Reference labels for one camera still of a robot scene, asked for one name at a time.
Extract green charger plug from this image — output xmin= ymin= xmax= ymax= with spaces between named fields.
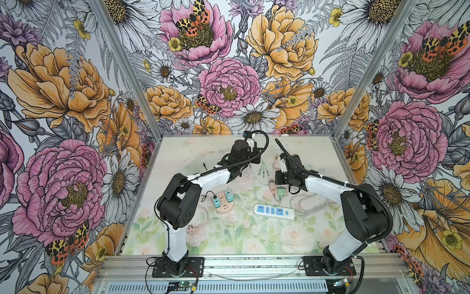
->
xmin=277 ymin=187 xmax=286 ymax=202

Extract white blue rectangular power strip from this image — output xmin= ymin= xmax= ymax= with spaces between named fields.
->
xmin=253 ymin=204 xmax=295 ymax=221

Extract round pink power strip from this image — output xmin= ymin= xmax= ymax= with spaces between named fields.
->
xmin=212 ymin=191 xmax=235 ymax=214

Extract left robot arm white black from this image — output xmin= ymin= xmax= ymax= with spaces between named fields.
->
xmin=154 ymin=138 xmax=269 ymax=276

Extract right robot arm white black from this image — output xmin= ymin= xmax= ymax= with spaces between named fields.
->
xmin=275 ymin=153 xmax=393 ymax=274

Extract pink charger plug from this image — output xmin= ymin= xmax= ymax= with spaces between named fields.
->
xmin=268 ymin=181 xmax=277 ymax=196

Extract small green circuit board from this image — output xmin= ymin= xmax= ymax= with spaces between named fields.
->
xmin=166 ymin=281 xmax=197 ymax=294

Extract white power strip cord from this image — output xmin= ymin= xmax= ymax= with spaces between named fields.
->
xmin=289 ymin=190 xmax=331 ymax=217

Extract black charging cable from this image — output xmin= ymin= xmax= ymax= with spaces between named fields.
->
xmin=200 ymin=163 xmax=217 ymax=203

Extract pink power strip cord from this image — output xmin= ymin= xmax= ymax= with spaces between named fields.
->
xmin=185 ymin=209 xmax=210 ymax=236

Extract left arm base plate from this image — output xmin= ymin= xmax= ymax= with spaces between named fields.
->
xmin=151 ymin=257 xmax=205 ymax=278

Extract aluminium front rail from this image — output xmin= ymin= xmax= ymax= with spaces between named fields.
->
xmin=97 ymin=253 xmax=410 ymax=282

